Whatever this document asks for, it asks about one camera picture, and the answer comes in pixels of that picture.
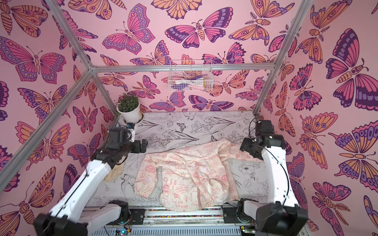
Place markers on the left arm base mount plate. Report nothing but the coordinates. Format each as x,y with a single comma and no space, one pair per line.
131,217

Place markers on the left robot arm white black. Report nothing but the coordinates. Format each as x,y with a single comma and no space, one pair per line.
101,163

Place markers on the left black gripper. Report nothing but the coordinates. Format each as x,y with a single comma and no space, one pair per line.
138,149

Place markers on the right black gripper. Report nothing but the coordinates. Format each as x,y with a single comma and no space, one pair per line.
246,146

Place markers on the aluminium front rail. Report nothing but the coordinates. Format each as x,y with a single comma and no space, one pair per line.
177,219

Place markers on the potted green plant white pot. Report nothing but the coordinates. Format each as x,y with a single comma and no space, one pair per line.
128,107

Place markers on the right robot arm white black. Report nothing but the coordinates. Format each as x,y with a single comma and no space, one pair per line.
282,215

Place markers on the pink printed kids jacket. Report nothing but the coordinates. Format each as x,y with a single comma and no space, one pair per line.
193,178

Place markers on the beige work glove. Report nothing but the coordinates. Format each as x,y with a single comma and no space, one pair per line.
114,173

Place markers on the white wire basket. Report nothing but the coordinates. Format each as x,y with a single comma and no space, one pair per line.
187,75

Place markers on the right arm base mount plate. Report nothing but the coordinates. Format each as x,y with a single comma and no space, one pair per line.
232,214

